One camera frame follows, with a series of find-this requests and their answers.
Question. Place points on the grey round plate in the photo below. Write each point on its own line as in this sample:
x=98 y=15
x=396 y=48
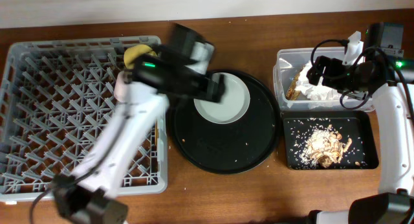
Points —
x=233 y=105

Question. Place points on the pink plastic cup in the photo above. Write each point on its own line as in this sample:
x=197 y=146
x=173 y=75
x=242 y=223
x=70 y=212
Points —
x=121 y=89

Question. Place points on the yellow bowl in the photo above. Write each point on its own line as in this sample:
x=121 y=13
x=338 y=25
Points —
x=132 y=53

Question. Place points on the brown snack wrapper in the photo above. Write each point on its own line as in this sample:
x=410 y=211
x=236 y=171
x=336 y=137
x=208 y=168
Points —
x=292 y=93

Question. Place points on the food scraps and rice pile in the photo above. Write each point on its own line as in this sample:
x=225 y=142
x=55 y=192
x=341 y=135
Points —
x=323 y=143

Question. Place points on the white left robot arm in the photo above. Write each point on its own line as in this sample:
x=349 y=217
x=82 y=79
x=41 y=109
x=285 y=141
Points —
x=88 y=194

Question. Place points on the wooden chopstick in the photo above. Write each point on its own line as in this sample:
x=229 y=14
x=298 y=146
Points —
x=156 y=135

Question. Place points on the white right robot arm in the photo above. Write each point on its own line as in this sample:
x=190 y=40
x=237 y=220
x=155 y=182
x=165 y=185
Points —
x=389 y=81

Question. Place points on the white paper napkin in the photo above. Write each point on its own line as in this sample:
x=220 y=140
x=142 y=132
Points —
x=314 y=92

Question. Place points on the clear plastic bin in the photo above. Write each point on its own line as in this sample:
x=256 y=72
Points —
x=291 y=61

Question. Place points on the black round tray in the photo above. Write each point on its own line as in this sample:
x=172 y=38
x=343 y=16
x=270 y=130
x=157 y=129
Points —
x=228 y=148

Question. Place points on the black rectangular tray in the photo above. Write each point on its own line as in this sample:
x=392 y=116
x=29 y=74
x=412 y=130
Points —
x=364 y=128

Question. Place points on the grey dishwasher rack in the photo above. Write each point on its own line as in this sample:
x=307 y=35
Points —
x=56 y=98

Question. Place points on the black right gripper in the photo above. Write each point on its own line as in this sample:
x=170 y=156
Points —
x=319 y=69

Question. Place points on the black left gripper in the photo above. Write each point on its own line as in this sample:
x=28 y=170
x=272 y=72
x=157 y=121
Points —
x=213 y=89

